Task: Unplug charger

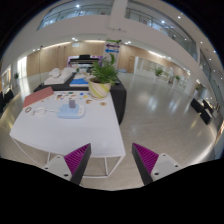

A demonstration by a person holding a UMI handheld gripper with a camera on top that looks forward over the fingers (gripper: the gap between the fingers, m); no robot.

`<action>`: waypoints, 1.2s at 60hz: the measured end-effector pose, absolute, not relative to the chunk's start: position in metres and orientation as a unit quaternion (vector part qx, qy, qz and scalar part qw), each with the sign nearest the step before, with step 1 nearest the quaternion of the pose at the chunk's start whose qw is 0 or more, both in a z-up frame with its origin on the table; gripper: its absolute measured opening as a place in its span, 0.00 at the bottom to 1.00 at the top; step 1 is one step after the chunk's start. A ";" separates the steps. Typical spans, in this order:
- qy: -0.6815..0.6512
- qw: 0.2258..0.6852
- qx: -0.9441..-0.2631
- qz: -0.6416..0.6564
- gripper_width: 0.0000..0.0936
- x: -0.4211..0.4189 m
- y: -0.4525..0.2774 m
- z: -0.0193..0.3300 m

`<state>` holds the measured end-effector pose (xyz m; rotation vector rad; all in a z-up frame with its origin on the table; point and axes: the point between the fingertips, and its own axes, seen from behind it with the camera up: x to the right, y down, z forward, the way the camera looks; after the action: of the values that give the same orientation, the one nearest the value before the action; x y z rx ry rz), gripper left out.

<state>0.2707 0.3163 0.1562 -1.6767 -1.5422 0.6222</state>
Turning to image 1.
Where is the palm plant in striped pot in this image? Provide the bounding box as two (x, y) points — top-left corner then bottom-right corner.
(87, 53), (120, 100)

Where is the indoor potted plant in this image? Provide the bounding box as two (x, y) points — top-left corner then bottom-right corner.
(153, 65), (165, 78)

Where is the blue flat model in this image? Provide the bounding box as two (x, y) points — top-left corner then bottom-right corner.
(69, 77), (90, 88)

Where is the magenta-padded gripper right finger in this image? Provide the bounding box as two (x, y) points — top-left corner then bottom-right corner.
(131, 142), (184, 187)

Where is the group of black chairs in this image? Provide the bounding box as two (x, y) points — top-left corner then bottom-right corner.
(0, 88), (15, 113)
(190, 98), (216, 126)

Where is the white sign with arrows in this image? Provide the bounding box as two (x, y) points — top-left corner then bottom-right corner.
(104, 39), (122, 69)

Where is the light blue power strip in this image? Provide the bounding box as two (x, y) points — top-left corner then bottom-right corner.
(56, 103), (86, 120)

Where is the black piano with purple backdrop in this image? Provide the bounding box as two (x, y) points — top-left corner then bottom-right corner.
(67, 54), (104, 69)

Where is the white sheet of colourful stickers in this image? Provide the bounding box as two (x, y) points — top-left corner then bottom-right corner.
(53, 92), (79, 101)

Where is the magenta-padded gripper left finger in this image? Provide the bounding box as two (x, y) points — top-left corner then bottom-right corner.
(42, 143), (92, 186)

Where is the flat red board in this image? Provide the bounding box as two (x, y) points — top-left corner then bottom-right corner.
(22, 86), (55, 109)

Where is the black cloth-covered table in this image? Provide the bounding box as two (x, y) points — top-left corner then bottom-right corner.
(33, 73), (128, 125)

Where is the white coiled cable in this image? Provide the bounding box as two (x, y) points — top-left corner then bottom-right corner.
(31, 107), (59, 118)

